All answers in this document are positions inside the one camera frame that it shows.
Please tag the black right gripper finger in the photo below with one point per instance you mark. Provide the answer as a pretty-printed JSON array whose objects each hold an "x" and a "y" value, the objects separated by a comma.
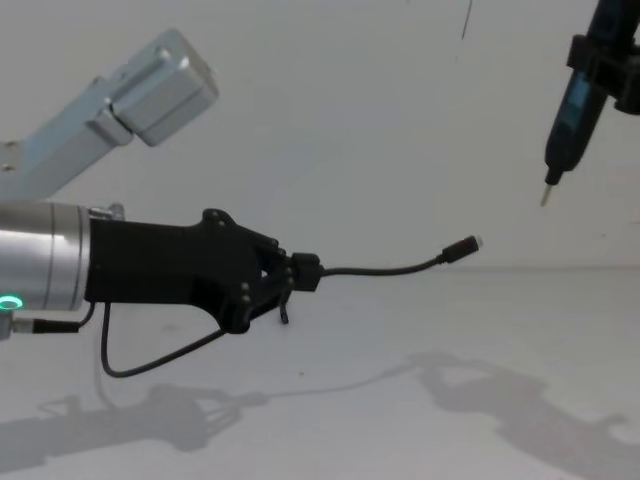
[
  {"x": 582, "y": 52},
  {"x": 627, "y": 80}
]

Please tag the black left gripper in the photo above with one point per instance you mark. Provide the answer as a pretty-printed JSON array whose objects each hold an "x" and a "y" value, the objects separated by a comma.
[{"x": 160, "y": 265}]

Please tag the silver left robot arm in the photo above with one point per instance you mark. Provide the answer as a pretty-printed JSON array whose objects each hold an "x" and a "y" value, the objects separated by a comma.
[{"x": 45, "y": 250}]

